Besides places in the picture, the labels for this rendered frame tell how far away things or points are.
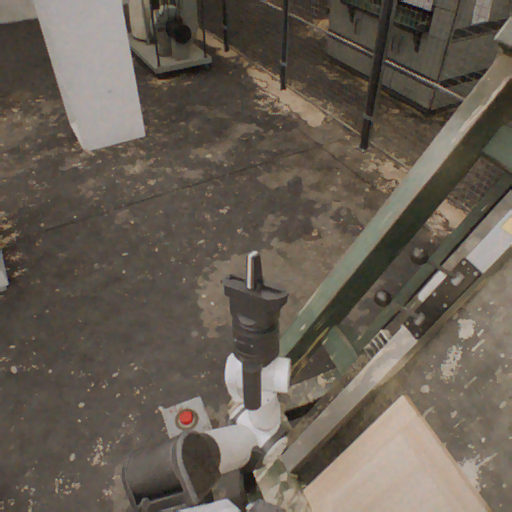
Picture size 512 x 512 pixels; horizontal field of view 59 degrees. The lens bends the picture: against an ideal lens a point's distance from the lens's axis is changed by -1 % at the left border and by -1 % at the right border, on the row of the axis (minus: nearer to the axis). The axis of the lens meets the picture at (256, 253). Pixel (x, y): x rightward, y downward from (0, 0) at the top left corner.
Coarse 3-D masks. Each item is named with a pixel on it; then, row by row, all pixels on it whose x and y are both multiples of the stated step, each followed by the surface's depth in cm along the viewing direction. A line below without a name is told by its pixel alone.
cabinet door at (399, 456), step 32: (384, 416) 105; (416, 416) 99; (352, 448) 110; (384, 448) 104; (416, 448) 98; (320, 480) 116; (352, 480) 109; (384, 480) 102; (416, 480) 97; (448, 480) 91
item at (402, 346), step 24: (504, 216) 90; (504, 240) 89; (480, 264) 92; (456, 312) 98; (408, 336) 102; (432, 336) 101; (384, 360) 105; (408, 360) 104; (360, 384) 109; (384, 384) 108; (336, 408) 113; (360, 408) 112; (312, 432) 118; (336, 432) 116; (288, 456) 123; (312, 456) 120
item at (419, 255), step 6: (420, 246) 92; (414, 252) 91; (420, 252) 90; (426, 252) 90; (414, 258) 91; (420, 258) 90; (426, 258) 90; (420, 264) 91; (432, 264) 92; (438, 264) 93; (444, 270) 93; (456, 276) 93; (462, 276) 93; (456, 282) 93; (462, 282) 93
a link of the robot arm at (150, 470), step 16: (144, 448) 86; (160, 448) 82; (128, 464) 84; (144, 464) 81; (160, 464) 79; (128, 480) 82; (144, 480) 81; (160, 480) 79; (176, 480) 78; (144, 496) 82
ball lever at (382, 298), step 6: (378, 294) 96; (384, 294) 95; (390, 294) 96; (378, 300) 95; (384, 300) 95; (390, 300) 95; (384, 306) 96; (396, 306) 97; (408, 312) 98; (420, 312) 99; (414, 318) 99; (420, 318) 98; (426, 318) 98; (420, 324) 98
